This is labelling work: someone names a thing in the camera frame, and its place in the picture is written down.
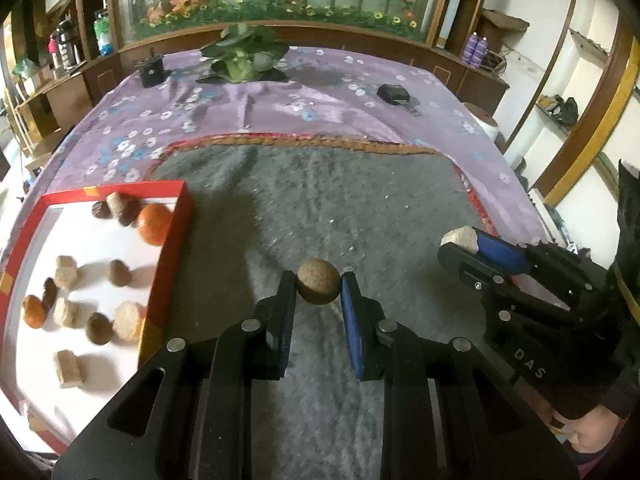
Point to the green plastic bottle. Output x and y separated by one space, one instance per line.
103 34

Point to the black key fob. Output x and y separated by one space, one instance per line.
392 94

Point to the white round stool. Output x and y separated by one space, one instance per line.
488 127

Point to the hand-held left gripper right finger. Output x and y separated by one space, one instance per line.
351 325

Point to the pair of black shoes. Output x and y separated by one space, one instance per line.
562 108

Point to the red box with white inside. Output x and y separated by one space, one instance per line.
85 250

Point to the green leafy plant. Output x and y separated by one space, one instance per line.
240 50

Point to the small orange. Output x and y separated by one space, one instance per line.
34 311

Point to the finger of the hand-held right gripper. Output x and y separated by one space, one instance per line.
465 262
500 252

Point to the pink bottle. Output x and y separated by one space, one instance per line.
53 54

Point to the grey mat with red border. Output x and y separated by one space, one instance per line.
325 200

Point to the cardboard box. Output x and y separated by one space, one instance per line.
502 22

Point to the dark red date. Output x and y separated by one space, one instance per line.
49 293

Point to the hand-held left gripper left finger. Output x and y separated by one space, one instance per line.
282 320

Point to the rolled paper posters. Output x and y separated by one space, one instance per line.
452 2

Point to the purple spray can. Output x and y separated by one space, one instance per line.
481 51
469 49

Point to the person's right hand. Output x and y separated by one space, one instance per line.
590 430

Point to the black round device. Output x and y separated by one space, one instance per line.
150 70

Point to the green plastic bag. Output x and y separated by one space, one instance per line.
25 67

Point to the large orange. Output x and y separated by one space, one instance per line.
154 224

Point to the purple floral tablecloth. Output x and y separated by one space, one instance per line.
300 90

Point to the black and silver thermos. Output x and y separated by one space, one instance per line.
68 47

